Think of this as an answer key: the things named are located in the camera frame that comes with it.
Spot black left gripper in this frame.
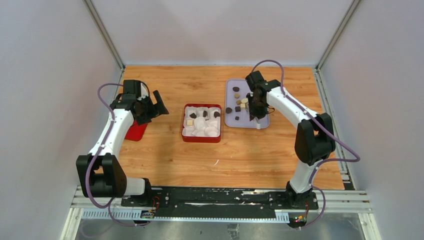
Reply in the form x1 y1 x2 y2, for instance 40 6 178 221
136 90 168 126

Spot steel tongs with grey handle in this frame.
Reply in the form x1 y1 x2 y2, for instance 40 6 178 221
253 117 262 130

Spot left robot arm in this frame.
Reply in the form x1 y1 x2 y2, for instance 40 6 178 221
76 79 169 208

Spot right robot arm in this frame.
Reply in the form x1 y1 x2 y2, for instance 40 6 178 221
245 71 336 209

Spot lavender plastic tray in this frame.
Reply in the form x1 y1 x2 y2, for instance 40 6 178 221
223 78 256 129

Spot red box lid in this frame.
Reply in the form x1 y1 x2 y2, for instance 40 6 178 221
124 120 148 142

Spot red box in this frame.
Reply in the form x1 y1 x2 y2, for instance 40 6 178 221
181 103 223 143

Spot white paper liner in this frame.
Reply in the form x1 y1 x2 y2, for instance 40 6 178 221
181 106 221 138

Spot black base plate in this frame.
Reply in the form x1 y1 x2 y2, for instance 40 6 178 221
120 186 319 219

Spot aluminium frame rail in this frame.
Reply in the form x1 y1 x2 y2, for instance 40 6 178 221
70 186 372 223

